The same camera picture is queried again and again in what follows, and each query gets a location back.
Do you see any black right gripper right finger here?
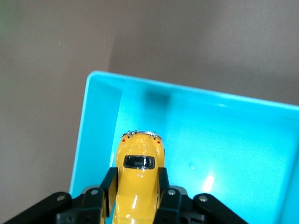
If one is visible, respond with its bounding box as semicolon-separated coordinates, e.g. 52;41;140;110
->
153;167;249;224

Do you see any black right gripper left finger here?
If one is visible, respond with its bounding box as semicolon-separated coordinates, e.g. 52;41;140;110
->
4;166;119;224

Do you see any turquoise plastic bin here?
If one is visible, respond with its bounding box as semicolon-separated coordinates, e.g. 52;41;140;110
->
69;70;299;224

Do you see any yellow beetle toy car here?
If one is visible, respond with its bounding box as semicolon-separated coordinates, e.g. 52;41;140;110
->
112;129;167;224

